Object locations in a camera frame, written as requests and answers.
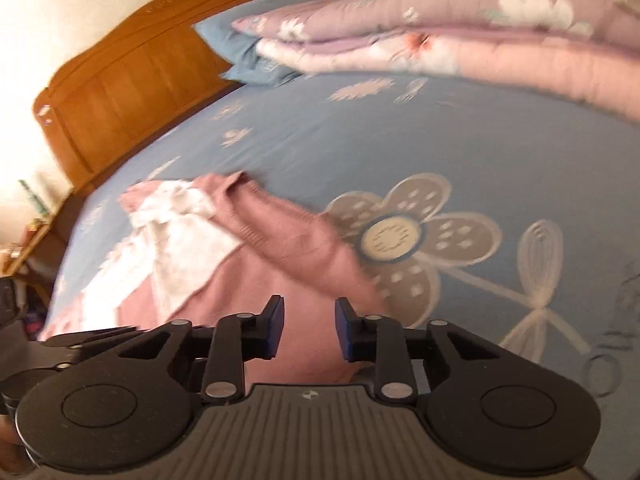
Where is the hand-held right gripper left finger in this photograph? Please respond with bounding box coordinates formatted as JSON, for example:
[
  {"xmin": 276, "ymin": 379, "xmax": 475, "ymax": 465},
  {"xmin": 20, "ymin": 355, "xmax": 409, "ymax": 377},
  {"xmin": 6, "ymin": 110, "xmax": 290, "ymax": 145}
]
[{"xmin": 117, "ymin": 295, "xmax": 286, "ymax": 406}]

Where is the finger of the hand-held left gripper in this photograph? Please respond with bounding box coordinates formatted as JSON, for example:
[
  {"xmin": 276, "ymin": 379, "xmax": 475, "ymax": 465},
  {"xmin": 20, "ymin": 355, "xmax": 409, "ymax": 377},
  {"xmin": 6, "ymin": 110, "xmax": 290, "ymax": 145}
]
[{"xmin": 44, "ymin": 326, "xmax": 143, "ymax": 370}]

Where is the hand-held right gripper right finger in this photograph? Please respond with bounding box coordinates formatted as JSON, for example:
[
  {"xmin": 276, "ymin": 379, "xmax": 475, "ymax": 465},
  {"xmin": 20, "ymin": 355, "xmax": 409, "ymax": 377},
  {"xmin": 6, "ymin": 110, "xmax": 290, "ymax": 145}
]
[{"xmin": 335, "ymin": 296, "xmax": 501, "ymax": 405}]

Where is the pink and white sweater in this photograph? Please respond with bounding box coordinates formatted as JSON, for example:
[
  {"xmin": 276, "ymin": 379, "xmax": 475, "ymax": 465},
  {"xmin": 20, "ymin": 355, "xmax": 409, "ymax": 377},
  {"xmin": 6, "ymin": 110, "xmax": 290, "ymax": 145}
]
[{"xmin": 37, "ymin": 171, "xmax": 397, "ymax": 387}]

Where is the wooden bedside table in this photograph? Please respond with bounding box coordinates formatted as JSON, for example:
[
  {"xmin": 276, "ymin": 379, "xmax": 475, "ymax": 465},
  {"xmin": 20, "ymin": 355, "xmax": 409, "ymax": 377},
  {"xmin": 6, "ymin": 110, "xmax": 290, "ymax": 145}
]
[{"xmin": 0, "ymin": 179, "xmax": 71, "ymax": 321}]

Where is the blue floral bed sheet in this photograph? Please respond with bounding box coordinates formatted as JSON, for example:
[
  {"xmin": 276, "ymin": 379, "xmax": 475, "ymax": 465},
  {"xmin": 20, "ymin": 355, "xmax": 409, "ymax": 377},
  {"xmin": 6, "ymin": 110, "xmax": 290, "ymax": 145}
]
[{"xmin": 37, "ymin": 71, "xmax": 640, "ymax": 403}]

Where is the wooden headboard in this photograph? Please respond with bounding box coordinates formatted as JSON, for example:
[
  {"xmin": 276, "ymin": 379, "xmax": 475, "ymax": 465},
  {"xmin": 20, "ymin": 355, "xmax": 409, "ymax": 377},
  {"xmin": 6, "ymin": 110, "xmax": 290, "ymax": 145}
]
[{"xmin": 32, "ymin": 0, "xmax": 346, "ymax": 196}]

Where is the blue pillow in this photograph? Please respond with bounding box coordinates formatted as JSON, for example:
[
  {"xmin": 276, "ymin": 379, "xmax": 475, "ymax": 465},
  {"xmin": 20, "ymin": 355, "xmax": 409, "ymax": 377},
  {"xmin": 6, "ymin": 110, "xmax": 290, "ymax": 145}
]
[{"xmin": 192, "ymin": 0, "xmax": 346, "ymax": 87}]

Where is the pink floral quilt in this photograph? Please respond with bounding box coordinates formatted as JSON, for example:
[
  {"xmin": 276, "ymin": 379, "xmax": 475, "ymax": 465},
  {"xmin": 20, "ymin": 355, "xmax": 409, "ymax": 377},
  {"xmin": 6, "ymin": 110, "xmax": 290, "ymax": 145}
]
[{"xmin": 232, "ymin": 0, "xmax": 640, "ymax": 126}]

